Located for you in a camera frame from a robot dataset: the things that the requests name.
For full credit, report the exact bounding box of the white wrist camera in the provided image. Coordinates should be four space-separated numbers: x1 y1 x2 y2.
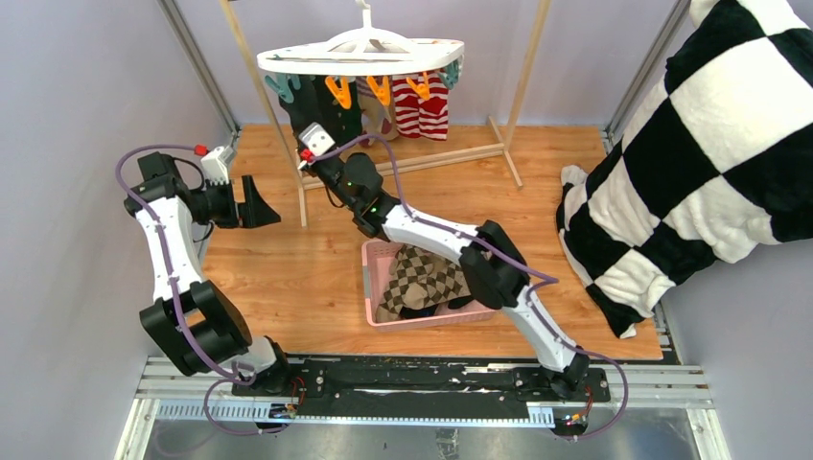
297 123 336 171
200 146 237 186

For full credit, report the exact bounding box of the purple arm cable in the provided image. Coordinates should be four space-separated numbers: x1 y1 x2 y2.
114 144 287 438
311 133 630 443

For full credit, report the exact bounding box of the red white striped sock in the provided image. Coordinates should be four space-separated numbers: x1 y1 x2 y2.
391 71 450 141

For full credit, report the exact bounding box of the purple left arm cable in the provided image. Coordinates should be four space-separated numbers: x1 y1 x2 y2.
114 144 287 438

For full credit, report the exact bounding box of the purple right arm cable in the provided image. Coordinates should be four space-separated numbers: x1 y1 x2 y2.
311 133 630 443

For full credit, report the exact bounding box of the black white checkered blanket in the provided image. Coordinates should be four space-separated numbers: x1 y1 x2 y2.
556 1 812 338

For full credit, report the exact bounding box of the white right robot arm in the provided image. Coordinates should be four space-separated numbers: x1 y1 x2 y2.
303 152 590 401

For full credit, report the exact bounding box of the white round sock hanger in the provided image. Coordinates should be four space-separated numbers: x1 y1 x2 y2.
256 1 465 77

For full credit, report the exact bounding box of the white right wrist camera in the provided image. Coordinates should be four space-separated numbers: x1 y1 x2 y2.
297 123 336 171

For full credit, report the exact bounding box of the dark green sock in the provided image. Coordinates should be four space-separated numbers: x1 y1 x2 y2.
278 76 362 150

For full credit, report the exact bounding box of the pink plastic basket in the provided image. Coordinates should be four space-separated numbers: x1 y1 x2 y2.
360 238 504 333

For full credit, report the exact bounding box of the argyle brown sock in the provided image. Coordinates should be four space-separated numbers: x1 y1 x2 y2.
379 244 433 304
427 251 474 310

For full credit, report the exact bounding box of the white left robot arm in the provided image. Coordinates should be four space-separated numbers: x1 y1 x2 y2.
115 145 294 396

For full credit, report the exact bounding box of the black blue sock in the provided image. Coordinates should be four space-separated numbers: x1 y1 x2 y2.
399 305 438 320

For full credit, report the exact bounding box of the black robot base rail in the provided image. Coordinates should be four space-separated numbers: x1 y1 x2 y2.
229 356 611 426

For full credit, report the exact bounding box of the wooden clothes rack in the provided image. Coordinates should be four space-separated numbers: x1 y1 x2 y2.
220 1 550 228

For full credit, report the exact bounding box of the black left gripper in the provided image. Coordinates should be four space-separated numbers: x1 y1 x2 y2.
190 175 279 230

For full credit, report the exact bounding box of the cream purple striped sock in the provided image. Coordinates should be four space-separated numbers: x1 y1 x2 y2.
356 77 399 141

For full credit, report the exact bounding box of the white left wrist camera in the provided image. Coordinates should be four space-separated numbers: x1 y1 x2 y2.
200 146 237 186

